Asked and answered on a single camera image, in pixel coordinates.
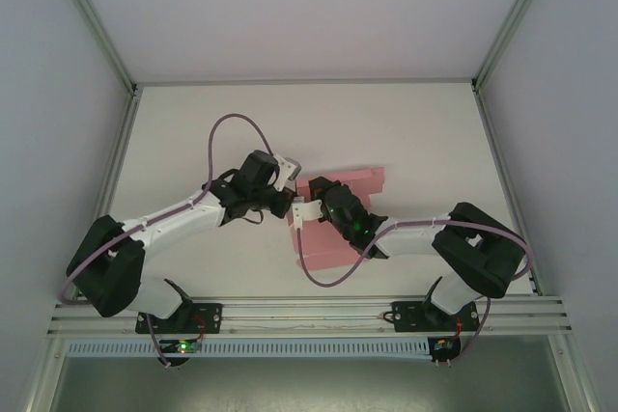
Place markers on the aluminium frame post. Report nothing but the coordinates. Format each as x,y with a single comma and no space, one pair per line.
512,11
43,378
574,378
92,16

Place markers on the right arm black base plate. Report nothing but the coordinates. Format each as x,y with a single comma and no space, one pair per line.
403,315

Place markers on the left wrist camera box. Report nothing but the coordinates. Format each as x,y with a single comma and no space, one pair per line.
289,168

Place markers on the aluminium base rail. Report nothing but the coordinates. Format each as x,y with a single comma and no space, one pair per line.
309,308

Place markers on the pink paper box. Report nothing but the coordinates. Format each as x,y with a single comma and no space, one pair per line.
318,243

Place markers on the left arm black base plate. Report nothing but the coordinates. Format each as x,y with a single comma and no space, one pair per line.
210,310

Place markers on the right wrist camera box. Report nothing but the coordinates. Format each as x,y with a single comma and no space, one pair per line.
306,211

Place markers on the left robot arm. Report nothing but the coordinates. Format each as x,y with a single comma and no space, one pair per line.
174,219

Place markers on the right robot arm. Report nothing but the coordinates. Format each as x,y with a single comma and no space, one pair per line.
415,238

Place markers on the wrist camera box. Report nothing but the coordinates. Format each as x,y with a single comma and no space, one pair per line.
289,168
306,211

